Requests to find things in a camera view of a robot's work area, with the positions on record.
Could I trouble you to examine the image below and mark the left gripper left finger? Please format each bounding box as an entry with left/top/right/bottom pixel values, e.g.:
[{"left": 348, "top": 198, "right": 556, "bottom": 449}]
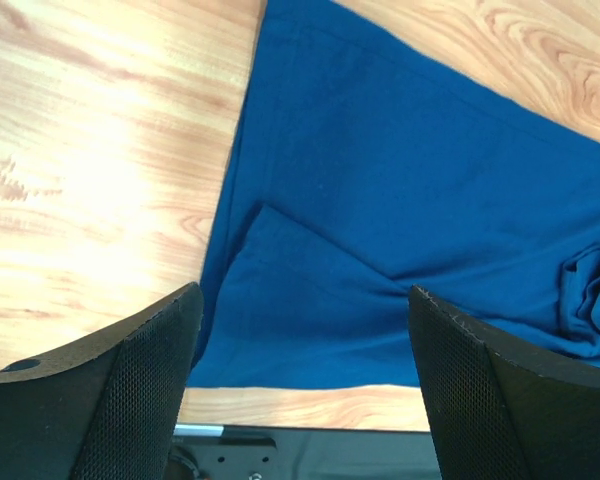
[{"left": 0, "top": 283, "right": 203, "bottom": 479}]

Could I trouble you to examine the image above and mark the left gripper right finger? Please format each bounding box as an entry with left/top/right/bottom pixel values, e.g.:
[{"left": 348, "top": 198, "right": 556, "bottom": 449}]
[{"left": 408, "top": 286, "right": 600, "bottom": 479}]

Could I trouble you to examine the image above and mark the navy blue t shirt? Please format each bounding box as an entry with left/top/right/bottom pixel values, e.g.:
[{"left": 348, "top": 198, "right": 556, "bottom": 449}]
[{"left": 188, "top": 1, "right": 600, "bottom": 389}]

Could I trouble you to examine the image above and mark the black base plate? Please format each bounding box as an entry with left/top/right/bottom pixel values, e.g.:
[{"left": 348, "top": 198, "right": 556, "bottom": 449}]
[{"left": 163, "top": 424, "right": 441, "bottom": 480}]

